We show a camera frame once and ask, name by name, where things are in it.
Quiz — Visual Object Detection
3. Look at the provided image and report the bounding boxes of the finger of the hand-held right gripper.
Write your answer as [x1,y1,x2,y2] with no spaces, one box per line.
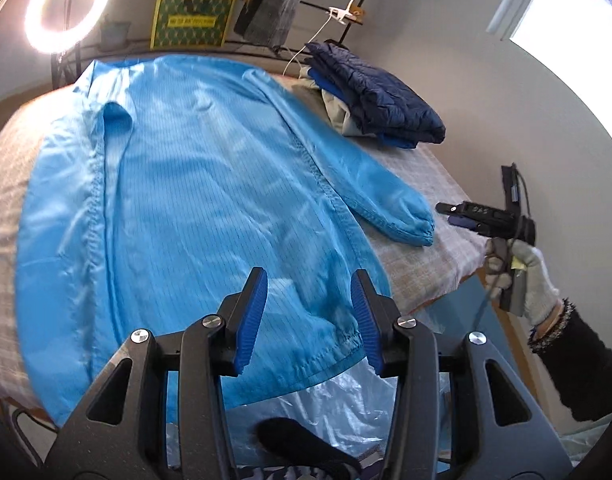
[436,201,487,217]
[447,213,487,233]

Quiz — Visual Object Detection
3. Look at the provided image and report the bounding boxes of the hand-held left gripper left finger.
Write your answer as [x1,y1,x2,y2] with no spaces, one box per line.
[43,266,269,480]

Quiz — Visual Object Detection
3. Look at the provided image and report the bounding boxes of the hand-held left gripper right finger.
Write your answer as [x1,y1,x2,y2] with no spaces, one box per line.
[350,269,574,480]

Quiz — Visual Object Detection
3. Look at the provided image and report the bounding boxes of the light blue jacket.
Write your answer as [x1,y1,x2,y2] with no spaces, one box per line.
[13,54,435,426]

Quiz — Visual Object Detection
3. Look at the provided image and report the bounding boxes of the person's right forearm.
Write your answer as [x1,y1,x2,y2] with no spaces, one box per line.
[527,300,612,423]

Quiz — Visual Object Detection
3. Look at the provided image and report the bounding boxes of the black metal clothes rack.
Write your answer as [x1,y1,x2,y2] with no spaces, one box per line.
[51,0,387,91]

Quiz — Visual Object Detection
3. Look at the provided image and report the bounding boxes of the person's right hand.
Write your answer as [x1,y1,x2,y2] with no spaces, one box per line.
[483,237,562,328]

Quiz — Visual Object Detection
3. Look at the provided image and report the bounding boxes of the folded blue garment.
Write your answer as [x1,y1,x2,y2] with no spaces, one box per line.
[306,67,417,150]

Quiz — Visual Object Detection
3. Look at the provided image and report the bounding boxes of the blue floor mat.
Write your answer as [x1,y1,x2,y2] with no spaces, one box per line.
[401,277,532,401]

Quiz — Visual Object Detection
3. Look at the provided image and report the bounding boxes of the person's striped pants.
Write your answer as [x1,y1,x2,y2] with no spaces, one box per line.
[236,460,387,480]

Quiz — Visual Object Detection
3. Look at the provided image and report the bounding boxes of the folded beige garment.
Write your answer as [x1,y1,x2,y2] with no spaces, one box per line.
[291,77,359,137]

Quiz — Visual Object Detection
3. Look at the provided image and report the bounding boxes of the window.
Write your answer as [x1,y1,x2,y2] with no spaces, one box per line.
[486,0,612,161]

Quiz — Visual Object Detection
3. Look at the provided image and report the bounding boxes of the yellow storage box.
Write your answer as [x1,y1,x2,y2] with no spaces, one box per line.
[150,0,237,51]

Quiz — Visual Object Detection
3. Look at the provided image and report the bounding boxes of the potted plant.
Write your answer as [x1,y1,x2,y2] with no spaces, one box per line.
[102,21,132,46]

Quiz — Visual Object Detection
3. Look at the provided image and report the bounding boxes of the white lamp cable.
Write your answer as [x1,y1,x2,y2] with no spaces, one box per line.
[283,15,337,76]

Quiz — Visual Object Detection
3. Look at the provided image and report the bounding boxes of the black ring light tripod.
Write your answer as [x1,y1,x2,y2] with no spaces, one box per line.
[51,50,82,86]

